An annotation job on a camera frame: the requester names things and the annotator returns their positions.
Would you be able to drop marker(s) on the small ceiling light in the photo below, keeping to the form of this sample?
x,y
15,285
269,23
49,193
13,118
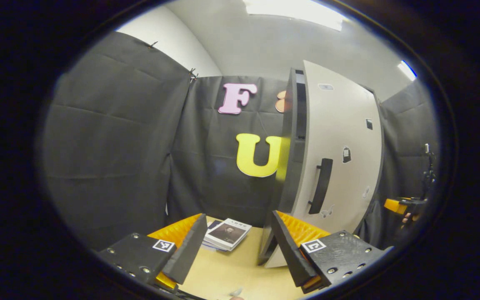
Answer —
x,y
406,70

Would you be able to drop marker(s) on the white book with portrait cover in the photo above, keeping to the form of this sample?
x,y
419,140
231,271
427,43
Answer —
x,y
228,233

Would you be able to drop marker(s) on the large ceiling light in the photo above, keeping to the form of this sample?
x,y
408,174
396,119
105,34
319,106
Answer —
x,y
294,14

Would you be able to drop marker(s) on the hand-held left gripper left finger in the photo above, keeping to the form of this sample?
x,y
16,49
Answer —
x,y
190,250

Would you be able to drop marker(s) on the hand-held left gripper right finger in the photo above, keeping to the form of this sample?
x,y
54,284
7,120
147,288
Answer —
x,y
292,250

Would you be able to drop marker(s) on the dark grey cabinet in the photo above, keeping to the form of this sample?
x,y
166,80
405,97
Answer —
x,y
295,166

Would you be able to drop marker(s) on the black backdrop cloth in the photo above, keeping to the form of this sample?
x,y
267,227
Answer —
x,y
111,146

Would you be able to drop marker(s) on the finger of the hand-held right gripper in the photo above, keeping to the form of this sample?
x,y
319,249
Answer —
x,y
394,206

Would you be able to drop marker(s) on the grey cabinet door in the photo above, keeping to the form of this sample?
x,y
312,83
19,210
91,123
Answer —
x,y
340,125

